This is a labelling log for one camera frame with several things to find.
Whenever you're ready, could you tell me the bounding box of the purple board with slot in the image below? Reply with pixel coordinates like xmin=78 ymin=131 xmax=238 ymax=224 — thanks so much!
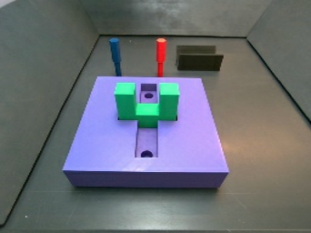
xmin=63 ymin=76 xmax=228 ymax=188

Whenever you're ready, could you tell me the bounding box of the green U-shaped block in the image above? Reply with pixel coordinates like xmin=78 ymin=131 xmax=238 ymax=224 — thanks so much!
xmin=115 ymin=83 xmax=180 ymax=128

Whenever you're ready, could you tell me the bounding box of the red peg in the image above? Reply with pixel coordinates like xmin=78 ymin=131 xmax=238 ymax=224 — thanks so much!
xmin=156 ymin=38 xmax=167 ymax=77

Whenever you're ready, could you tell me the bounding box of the blue peg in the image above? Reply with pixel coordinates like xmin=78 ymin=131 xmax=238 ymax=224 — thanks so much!
xmin=110 ymin=38 xmax=122 ymax=76

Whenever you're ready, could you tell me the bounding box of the black angle bracket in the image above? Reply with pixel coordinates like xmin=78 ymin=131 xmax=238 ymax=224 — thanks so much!
xmin=176 ymin=46 xmax=223 ymax=71

